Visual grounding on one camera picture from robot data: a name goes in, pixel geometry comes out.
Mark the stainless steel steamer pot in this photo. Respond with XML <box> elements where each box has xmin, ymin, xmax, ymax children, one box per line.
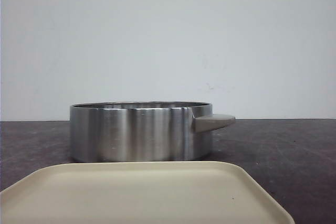
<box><xmin>69</xmin><ymin>101</ymin><xmax>235</xmax><ymax>163</ymax></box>

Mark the beige plastic tray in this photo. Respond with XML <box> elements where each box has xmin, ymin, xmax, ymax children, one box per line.
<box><xmin>1</xmin><ymin>161</ymin><xmax>294</xmax><ymax>223</ymax></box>

